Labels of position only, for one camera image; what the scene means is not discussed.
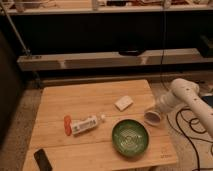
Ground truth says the white ceramic cup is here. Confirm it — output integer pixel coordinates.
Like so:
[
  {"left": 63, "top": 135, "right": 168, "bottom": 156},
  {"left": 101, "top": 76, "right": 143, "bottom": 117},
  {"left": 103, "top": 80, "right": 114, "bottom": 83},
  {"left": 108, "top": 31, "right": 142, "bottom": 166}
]
[{"left": 144, "top": 107, "right": 162, "bottom": 126}]

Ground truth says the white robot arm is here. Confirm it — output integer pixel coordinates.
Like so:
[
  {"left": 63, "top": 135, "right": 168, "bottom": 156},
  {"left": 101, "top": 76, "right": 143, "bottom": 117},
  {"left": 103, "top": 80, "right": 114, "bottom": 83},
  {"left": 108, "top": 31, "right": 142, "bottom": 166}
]
[{"left": 156, "top": 78, "right": 213, "bottom": 138}]

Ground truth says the green ceramic bowl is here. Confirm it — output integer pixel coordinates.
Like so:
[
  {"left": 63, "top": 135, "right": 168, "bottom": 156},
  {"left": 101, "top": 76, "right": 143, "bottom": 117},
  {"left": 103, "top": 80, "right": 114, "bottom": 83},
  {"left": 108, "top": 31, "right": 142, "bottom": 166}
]
[{"left": 112, "top": 119, "right": 149, "bottom": 157}]

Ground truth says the white soap bar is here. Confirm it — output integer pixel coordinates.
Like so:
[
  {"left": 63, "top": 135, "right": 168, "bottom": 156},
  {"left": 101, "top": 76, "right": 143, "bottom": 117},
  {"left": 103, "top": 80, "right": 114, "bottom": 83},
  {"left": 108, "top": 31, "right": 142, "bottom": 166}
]
[{"left": 115, "top": 96, "right": 133, "bottom": 111}]

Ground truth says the black round object on shelf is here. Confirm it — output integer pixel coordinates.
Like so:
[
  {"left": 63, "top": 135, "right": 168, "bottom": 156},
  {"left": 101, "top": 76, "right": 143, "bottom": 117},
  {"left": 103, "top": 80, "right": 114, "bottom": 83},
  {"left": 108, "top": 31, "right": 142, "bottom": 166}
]
[{"left": 118, "top": 49, "right": 145, "bottom": 56}]

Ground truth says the wooden table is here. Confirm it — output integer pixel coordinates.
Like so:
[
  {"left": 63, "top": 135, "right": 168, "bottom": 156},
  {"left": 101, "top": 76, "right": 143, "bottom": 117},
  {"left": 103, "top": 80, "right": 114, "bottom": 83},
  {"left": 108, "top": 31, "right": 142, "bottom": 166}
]
[{"left": 23, "top": 80, "right": 178, "bottom": 171}]

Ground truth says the white tube with label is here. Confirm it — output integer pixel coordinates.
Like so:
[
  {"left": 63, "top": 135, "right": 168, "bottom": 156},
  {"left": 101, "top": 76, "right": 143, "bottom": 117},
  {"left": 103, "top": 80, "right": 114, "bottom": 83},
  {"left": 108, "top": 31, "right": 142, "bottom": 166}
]
[{"left": 71, "top": 114, "right": 106, "bottom": 135}]

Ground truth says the orange carrot toy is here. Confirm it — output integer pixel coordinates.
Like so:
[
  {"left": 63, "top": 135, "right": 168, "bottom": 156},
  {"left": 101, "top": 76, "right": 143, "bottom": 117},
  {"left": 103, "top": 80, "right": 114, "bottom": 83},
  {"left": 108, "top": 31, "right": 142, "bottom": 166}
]
[{"left": 64, "top": 115, "right": 72, "bottom": 136}]

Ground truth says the white metal shelf rack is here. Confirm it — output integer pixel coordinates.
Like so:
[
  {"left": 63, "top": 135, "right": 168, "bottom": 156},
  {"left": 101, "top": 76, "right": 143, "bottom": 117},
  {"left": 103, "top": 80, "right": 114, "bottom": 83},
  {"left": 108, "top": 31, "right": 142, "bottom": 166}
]
[{"left": 0, "top": 0, "right": 213, "bottom": 82}]

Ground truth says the black phone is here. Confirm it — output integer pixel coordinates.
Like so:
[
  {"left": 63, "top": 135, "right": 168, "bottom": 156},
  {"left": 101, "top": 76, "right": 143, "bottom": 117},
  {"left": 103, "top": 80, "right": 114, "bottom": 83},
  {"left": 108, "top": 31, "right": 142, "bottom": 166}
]
[{"left": 34, "top": 149, "right": 52, "bottom": 171}]

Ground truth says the black cable on floor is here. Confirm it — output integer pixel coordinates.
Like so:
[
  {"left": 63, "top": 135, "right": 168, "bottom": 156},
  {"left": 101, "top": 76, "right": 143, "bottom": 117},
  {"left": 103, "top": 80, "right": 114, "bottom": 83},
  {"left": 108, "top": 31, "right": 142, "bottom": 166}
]
[{"left": 165, "top": 105, "right": 213, "bottom": 171}]

